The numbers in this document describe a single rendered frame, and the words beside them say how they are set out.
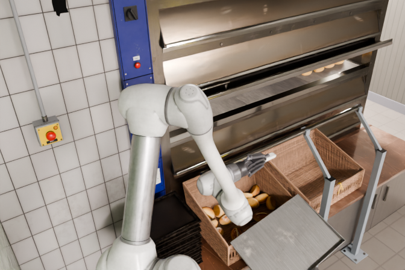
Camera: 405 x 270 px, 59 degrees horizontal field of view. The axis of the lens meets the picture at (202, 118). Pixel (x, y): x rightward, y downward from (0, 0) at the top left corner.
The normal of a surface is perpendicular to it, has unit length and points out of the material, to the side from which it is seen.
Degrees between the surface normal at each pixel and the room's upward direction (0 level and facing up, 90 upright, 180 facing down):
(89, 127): 90
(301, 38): 70
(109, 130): 90
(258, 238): 21
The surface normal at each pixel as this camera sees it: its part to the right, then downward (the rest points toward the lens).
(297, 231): 0.15, -0.66
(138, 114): -0.32, 0.11
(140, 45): 0.55, 0.40
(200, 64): 0.51, 0.08
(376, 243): -0.03, -0.87
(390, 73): -0.84, 0.29
